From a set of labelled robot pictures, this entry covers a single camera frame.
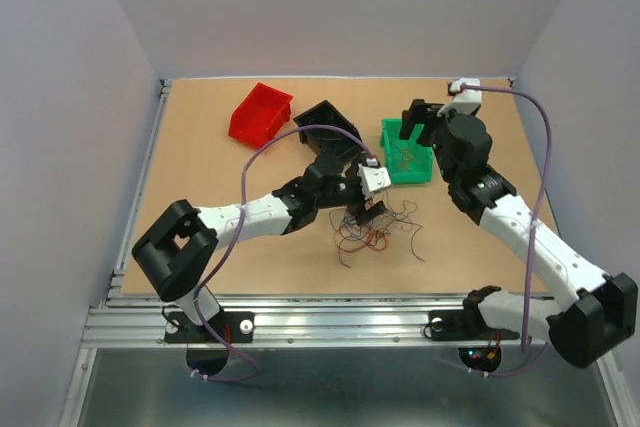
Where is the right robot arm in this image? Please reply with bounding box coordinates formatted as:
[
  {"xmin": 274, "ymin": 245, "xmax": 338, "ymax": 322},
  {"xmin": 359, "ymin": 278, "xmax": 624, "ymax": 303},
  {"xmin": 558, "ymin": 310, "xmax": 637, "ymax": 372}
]
[{"xmin": 400, "ymin": 99, "xmax": 639, "ymax": 368}]

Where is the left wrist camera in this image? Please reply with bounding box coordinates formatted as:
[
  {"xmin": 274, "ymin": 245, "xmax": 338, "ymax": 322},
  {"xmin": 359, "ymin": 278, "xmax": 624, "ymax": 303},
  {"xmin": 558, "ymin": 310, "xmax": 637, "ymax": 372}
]
[{"xmin": 357, "ymin": 157, "xmax": 392, "ymax": 200}]

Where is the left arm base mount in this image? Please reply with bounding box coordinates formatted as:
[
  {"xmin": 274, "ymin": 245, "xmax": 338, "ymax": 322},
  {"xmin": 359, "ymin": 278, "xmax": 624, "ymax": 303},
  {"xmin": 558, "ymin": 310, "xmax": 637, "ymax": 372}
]
[{"xmin": 162, "ymin": 311, "xmax": 255, "ymax": 344}]

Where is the purple camera cable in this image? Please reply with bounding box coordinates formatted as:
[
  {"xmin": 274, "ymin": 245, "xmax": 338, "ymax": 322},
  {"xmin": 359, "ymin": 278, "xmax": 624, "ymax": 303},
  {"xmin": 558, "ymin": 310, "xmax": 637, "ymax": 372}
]
[
  {"xmin": 192, "ymin": 126, "xmax": 379, "ymax": 383},
  {"xmin": 464, "ymin": 85, "xmax": 554, "ymax": 379}
]

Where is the black plastic bin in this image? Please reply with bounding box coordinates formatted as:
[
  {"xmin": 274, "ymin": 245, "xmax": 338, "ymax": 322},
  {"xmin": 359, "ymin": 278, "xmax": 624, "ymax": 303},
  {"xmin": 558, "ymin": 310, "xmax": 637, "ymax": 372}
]
[{"xmin": 293, "ymin": 100, "xmax": 362, "ymax": 165}]

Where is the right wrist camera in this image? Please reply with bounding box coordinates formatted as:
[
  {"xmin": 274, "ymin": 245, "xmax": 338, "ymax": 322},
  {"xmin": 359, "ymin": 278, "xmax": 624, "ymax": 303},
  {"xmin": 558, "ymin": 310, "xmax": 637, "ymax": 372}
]
[{"xmin": 436, "ymin": 78, "xmax": 482, "ymax": 118}]

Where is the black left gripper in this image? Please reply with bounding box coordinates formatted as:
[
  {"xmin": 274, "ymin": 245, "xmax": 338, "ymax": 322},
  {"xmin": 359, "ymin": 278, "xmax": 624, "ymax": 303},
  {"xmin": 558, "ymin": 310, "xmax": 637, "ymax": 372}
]
[{"xmin": 315, "ymin": 154, "xmax": 387, "ymax": 226}]

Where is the aluminium table frame rail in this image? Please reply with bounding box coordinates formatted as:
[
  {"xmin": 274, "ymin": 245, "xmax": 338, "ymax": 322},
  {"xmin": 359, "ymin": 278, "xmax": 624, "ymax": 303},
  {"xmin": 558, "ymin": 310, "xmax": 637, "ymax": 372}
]
[{"xmin": 62, "ymin": 78, "xmax": 639, "ymax": 426}]

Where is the green plastic bin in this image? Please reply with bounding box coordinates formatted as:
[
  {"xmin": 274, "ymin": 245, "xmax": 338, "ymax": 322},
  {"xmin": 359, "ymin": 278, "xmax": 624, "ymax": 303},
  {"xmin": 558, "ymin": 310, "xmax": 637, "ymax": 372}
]
[{"xmin": 380, "ymin": 118, "xmax": 433, "ymax": 185}]

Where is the red plastic bin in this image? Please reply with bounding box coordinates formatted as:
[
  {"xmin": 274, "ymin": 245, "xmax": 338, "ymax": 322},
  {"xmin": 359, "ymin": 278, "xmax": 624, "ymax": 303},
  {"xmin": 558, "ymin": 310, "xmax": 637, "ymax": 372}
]
[{"xmin": 228, "ymin": 83, "xmax": 293, "ymax": 149}]

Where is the blue thin cable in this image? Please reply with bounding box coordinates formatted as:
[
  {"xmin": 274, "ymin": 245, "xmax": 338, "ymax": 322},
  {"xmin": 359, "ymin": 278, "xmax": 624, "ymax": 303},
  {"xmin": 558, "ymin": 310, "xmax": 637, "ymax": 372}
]
[{"xmin": 327, "ymin": 199, "xmax": 427, "ymax": 268}]

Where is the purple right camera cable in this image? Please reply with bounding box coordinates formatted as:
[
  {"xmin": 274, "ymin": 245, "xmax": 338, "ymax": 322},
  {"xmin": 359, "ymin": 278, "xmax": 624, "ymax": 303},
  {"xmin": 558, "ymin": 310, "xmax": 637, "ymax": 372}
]
[{"xmin": 464, "ymin": 85, "xmax": 554, "ymax": 379}]

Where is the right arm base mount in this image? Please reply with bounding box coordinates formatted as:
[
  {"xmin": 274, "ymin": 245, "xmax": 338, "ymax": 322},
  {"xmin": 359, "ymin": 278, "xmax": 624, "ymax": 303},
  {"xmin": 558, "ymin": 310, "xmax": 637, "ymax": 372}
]
[{"xmin": 423, "ymin": 309, "xmax": 520, "ymax": 342}]

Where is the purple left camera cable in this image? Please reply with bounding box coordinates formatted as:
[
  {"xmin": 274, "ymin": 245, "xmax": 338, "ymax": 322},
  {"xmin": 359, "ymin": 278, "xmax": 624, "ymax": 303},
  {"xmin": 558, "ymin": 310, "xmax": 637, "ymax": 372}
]
[{"xmin": 192, "ymin": 126, "xmax": 379, "ymax": 383}]

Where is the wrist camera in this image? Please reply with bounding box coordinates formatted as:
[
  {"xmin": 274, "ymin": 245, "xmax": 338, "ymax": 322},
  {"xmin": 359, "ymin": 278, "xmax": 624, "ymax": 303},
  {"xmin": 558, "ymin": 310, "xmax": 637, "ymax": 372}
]
[
  {"xmin": 357, "ymin": 157, "xmax": 392, "ymax": 200},
  {"xmin": 436, "ymin": 78, "xmax": 482, "ymax": 118}
]

